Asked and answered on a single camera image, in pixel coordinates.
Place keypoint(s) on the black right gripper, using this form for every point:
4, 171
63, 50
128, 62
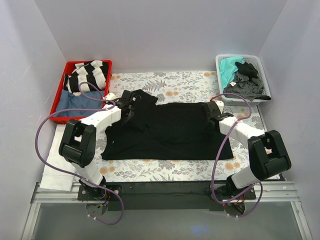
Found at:
210, 110

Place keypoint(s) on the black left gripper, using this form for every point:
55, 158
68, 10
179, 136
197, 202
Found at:
131, 103

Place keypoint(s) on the black t-shirt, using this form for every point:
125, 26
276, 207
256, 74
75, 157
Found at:
171, 131

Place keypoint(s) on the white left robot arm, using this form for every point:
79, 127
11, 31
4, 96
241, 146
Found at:
78, 143

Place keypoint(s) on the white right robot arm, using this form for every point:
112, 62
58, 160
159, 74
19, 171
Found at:
267, 153

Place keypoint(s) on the grey t-shirt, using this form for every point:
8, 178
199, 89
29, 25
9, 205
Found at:
246, 87

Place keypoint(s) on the floral patterned table mat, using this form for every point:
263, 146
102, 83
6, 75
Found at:
168, 87

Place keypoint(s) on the teal t-shirt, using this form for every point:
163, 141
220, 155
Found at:
228, 69

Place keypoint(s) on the black white striped shirt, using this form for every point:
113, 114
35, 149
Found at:
95, 72

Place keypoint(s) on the blue folded shirt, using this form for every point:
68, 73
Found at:
75, 100

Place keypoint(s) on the red plastic tray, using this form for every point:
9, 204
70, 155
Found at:
82, 87

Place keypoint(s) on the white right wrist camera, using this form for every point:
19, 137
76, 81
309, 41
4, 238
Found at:
219, 103

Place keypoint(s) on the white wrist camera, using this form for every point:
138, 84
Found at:
109, 97
219, 103

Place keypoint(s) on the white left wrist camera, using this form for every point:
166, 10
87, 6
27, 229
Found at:
109, 97

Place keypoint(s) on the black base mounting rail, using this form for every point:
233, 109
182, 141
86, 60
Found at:
162, 195

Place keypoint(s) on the aluminium table frame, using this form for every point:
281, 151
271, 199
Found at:
270, 212

